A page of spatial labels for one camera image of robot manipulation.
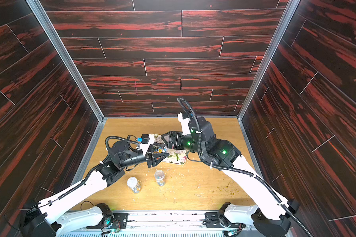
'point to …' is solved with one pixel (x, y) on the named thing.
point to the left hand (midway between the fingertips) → (166, 150)
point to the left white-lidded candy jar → (132, 182)
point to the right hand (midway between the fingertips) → (171, 134)
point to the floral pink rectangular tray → (177, 156)
